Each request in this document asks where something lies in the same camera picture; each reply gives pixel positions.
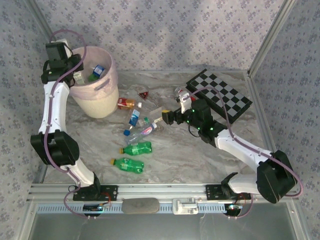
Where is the orange drink bottle red label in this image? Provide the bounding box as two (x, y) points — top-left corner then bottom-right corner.
(117, 97), (143, 111)

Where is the white plastic latch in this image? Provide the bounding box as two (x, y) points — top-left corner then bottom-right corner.
(172, 196), (200, 215)

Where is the aluminium side rail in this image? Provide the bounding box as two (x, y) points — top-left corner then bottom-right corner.
(246, 73), (286, 183)
(32, 163), (50, 186)

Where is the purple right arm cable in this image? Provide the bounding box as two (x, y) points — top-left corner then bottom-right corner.
(184, 87), (305, 221)

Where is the grey slotted cable duct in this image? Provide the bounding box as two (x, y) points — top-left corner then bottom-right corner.
(37, 202), (251, 215)

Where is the clear plastic piece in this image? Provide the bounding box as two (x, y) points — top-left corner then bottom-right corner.
(149, 106), (164, 120)

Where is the grey metal panel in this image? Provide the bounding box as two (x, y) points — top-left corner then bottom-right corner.
(32, 202), (305, 240)

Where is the aluminium frame post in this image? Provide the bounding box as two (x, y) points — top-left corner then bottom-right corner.
(246, 0), (300, 78)
(24, 0), (57, 46)

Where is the white bin with pink liner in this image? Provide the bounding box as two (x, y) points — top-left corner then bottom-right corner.
(68, 46), (120, 119)

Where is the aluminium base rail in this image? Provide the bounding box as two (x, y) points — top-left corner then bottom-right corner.
(27, 183), (296, 202)

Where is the grey oval pad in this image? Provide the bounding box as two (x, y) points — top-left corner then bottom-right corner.
(121, 197), (160, 215)

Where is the black grey folding chessboard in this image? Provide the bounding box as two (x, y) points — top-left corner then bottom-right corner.
(186, 68), (253, 120)

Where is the water bottle blue label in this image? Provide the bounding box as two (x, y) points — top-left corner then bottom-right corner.
(91, 64), (106, 76)

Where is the clear bottle pink purple label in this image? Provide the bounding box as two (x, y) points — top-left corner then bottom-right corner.
(124, 122), (159, 145)

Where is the clear bottle blue white label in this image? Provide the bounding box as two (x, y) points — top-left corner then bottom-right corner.
(123, 108), (142, 136)

